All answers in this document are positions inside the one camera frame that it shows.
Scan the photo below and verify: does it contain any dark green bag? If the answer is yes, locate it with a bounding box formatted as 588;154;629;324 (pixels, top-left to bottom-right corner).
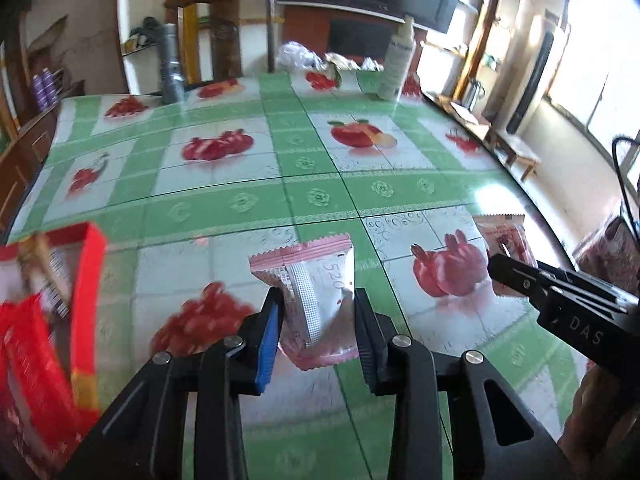
131;16;163;46

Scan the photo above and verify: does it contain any white pink snack packet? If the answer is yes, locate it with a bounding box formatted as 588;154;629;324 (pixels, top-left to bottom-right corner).
248;240;358;371

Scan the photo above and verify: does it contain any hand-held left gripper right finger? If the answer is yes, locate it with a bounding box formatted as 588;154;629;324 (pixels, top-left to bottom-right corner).
354;287;581;480

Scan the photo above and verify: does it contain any person's right forearm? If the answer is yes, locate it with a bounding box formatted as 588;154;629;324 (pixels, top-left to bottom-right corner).
557;360;640;466

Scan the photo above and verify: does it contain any wooden stool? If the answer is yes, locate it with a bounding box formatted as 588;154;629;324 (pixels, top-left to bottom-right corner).
492;130;542;183

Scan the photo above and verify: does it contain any wooden chair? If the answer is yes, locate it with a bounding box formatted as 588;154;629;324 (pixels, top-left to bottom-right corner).
165;0;286;86

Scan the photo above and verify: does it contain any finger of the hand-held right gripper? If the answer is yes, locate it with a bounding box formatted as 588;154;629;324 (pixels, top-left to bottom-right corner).
486;254;551;311

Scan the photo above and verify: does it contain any white plastic bag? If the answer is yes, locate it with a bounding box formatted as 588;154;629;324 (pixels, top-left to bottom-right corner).
276;41;326;72

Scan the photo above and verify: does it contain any steel kettle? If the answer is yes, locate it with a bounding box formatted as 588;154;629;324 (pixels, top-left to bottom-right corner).
462;79;487;110

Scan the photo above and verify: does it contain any low wooden cabinet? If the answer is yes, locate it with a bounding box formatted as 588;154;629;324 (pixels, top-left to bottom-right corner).
435;95;493;143

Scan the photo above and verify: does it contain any patterned wooden armchair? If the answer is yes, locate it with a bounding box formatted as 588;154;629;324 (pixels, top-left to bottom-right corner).
572;215;640;286

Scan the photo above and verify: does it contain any red-brown television stand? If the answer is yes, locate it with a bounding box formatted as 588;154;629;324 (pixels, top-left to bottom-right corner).
277;2;428;68

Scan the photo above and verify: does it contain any brown gold foil snack packet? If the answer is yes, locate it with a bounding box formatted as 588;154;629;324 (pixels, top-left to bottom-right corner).
17;234;73;318

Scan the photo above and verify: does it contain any grey metal flask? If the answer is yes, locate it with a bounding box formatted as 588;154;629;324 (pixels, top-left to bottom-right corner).
157;22;187;106

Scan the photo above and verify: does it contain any red gift box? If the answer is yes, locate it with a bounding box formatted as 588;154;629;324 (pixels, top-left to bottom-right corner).
0;222;108;480

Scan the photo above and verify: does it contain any long red snack packet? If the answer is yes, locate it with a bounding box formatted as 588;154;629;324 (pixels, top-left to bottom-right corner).
0;295;83;461

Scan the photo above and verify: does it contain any wooden sideboard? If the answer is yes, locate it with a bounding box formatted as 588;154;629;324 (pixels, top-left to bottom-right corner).
0;80;86;233

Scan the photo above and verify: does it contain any white spray bottle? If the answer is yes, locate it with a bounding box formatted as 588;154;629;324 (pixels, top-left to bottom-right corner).
376;15;418;102

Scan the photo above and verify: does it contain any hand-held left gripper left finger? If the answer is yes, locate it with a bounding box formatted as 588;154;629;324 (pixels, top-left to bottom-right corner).
60;287;285;480

